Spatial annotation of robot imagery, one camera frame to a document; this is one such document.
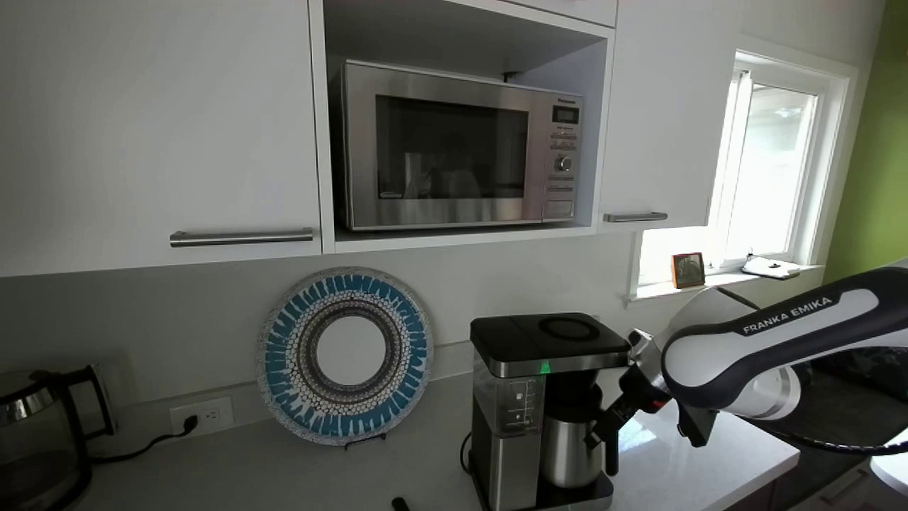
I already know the white upper cabinet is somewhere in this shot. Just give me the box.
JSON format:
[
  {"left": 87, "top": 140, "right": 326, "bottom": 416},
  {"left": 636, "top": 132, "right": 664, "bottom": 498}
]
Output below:
[{"left": 0, "top": 0, "right": 742, "bottom": 278}]

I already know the black silver coffee maker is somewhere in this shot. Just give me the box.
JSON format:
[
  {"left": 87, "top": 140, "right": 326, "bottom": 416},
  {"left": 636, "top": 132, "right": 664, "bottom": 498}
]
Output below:
[{"left": 468, "top": 312, "right": 626, "bottom": 511}]

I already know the window with white frame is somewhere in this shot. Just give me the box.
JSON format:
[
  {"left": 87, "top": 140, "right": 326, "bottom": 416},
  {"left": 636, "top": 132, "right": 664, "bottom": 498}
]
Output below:
[{"left": 631, "top": 48, "right": 853, "bottom": 298}]

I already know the blue white decorative plate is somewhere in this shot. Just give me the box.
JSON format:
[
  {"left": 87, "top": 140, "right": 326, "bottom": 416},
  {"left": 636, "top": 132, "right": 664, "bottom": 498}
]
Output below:
[{"left": 255, "top": 266, "right": 433, "bottom": 450}]

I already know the black power cable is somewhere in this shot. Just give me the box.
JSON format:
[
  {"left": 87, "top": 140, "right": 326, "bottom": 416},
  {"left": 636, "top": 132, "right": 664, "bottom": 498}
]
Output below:
[{"left": 87, "top": 411, "right": 204, "bottom": 465}]

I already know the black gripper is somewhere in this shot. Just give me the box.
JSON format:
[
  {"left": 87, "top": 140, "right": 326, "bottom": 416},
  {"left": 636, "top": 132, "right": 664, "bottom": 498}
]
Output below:
[{"left": 589, "top": 330, "right": 673, "bottom": 451}]

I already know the dark picture frame on sill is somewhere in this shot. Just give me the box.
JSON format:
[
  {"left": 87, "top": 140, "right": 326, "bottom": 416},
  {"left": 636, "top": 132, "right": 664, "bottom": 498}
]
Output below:
[{"left": 673, "top": 254, "right": 707, "bottom": 291}]

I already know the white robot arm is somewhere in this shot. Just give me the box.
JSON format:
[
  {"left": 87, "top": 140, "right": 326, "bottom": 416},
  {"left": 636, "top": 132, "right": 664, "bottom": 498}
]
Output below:
[{"left": 589, "top": 265, "right": 908, "bottom": 455}]

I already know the stainless steel coffee carafe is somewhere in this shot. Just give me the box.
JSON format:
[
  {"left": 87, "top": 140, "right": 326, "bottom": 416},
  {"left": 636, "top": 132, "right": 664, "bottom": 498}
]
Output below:
[{"left": 541, "top": 373, "right": 600, "bottom": 488}]

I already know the stainless steel microwave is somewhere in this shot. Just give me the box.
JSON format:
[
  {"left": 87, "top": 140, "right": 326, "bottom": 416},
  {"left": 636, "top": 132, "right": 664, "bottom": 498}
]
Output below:
[{"left": 339, "top": 59, "right": 580, "bottom": 232}]

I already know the flat item on sill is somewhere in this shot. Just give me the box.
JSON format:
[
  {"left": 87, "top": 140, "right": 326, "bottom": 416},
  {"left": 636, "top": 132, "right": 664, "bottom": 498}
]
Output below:
[{"left": 739, "top": 255, "right": 799, "bottom": 282}]

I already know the black glass electric kettle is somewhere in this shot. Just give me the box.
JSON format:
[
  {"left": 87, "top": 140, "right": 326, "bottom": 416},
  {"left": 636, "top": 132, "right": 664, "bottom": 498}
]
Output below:
[{"left": 0, "top": 367, "right": 114, "bottom": 511}]

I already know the white wall outlet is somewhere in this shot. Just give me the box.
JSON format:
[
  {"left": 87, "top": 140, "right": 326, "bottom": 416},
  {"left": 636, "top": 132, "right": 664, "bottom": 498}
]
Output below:
[{"left": 170, "top": 398, "right": 231, "bottom": 434}]

